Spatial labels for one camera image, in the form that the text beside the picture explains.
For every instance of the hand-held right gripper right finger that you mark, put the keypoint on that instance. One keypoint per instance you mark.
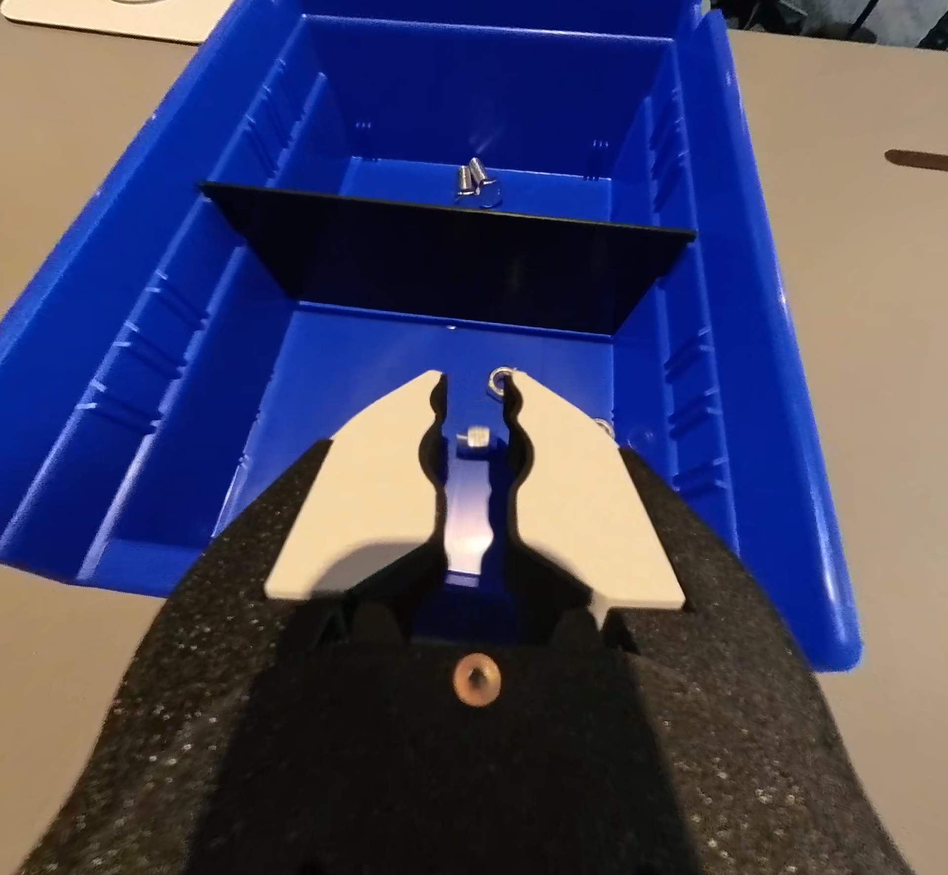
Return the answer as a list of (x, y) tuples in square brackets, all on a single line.
[(585, 505)]

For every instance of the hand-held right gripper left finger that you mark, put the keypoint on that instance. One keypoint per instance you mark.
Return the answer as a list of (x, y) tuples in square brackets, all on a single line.
[(363, 490)]

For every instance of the silver hex bolt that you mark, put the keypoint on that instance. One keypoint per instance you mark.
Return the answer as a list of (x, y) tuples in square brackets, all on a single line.
[(483, 177), (474, 438)]

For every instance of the blue plastic bin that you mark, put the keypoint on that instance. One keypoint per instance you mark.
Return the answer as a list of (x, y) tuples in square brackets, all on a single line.
[(518, 112)]

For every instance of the silver hex nut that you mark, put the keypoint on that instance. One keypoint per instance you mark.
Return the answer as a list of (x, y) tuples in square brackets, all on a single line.
[(498, 376), (604, 426)]

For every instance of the black bin divider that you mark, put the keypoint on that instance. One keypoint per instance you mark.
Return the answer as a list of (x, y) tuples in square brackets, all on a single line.
[(444, 260)]

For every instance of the silver bracket piece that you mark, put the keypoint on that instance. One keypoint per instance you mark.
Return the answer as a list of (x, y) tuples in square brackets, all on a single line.
[(463, 180)]

